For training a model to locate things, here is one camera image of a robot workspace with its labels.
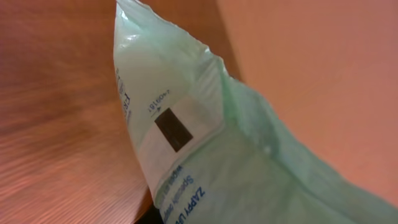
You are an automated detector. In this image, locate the mint wet wipes pack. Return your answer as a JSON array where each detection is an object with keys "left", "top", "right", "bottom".
[{"left": 113, "top": 1, "right": 397, "bottom": 224}]

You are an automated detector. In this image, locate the brown cardboard wall panel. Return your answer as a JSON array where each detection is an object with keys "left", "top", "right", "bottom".
[{"left": 218, "top": 0, "right": 397, "bottom": 204}]

